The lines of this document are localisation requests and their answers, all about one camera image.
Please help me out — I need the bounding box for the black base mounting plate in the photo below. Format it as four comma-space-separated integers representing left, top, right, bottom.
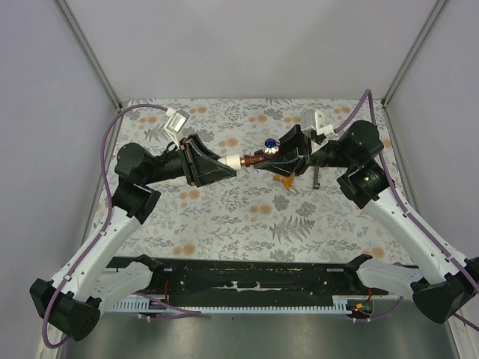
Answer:
104, 256, 390, 308

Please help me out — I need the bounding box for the white slotted cable duct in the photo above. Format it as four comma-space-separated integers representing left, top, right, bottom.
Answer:
109, 296, 352, 315

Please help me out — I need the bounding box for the yellow faucet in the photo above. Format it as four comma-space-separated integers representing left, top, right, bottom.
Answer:
273, 174, 297, 194

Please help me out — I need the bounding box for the right aluminium frame post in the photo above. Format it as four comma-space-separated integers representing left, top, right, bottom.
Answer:
381, 0, 451, 108

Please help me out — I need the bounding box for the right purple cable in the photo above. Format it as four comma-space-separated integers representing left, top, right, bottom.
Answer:
335, 88, 479, 333

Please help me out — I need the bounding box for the floral patterned table mat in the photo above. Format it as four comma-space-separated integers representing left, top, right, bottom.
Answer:
117, 99, 411, 264

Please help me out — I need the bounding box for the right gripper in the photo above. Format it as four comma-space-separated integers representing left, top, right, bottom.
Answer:
253, 124, 354, 179

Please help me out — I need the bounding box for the white pipe elbow fitting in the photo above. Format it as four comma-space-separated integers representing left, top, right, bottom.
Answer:
218, 154, 242, 171

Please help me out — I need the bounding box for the brown faucet with chrome cap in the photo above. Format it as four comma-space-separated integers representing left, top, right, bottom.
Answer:
239, 138, 279, 168

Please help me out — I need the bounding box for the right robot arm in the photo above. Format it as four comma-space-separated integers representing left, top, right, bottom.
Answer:
254, 120, 478, 324

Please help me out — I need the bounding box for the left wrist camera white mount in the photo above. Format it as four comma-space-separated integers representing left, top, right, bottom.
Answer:
164, 108, 189, 147

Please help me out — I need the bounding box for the purple cable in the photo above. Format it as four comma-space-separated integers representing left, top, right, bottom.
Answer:
42, 105, 203, 349
335, 88, 479, 333

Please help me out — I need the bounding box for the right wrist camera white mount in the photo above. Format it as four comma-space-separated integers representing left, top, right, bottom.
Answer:
300, 110, 336, 145

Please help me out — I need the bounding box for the grey metal faucet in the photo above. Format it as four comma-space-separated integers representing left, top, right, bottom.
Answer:
313, 166, 320, 189

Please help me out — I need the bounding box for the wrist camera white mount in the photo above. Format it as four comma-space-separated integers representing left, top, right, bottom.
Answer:
300, 110, 336, 145
164, 108, 189, 147

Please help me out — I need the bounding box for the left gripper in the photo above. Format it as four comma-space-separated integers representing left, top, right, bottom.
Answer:
144, 134, 239, 188

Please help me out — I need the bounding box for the aluminium frame post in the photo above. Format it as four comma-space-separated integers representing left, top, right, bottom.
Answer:
381, 0, 451, 108
53, 0, 123, 111

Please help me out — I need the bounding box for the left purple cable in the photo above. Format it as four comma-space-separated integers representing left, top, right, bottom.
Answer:
42, 105, 203, 349

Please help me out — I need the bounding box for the left aluminium frame post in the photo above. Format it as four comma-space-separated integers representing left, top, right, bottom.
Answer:
53, 0, 123, 111

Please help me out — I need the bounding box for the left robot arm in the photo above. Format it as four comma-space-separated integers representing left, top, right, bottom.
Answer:
30, 135, 245, 349

